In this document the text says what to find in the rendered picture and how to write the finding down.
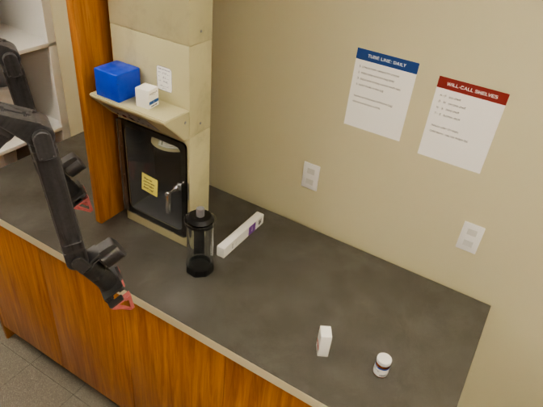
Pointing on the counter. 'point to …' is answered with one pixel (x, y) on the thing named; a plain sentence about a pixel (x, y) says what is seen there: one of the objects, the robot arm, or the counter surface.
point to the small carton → (146, 95)
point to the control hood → (177, 119)
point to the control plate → (131, 117)
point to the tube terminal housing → (195, 71)
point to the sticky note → (149, 184)
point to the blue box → (116, 81)
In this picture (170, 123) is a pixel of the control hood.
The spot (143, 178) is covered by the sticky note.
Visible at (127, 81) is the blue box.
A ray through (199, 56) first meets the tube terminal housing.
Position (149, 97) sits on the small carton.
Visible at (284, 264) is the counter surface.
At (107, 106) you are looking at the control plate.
